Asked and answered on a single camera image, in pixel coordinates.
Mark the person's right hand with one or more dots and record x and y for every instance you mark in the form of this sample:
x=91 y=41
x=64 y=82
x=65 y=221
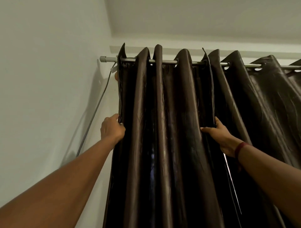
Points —
x=222 y=138

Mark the person's right forearm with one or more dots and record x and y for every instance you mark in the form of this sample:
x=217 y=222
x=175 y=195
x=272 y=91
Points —
x=275 y=173

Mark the person's right thumb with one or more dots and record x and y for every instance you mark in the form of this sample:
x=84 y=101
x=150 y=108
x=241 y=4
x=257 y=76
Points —
x=208 y=130

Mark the person's left hand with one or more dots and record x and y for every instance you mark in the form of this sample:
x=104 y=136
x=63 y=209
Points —
x=111 y=131

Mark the person's left forearm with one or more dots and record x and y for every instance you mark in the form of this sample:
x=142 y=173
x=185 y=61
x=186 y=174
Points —
x=56 y=188

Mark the dark red wristband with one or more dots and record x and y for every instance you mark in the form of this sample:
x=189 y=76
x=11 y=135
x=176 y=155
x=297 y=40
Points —
x=240 y=148

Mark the person's left thumb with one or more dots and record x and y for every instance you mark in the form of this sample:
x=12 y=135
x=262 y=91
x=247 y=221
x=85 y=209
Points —
x=122 y=128

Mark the dark brown eyelet curtain panel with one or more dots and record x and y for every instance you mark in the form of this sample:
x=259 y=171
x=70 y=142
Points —
x=164 y=141
x=265 y=112

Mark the silver metal curtain rod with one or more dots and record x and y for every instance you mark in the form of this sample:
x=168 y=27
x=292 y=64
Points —
x=108 y=59

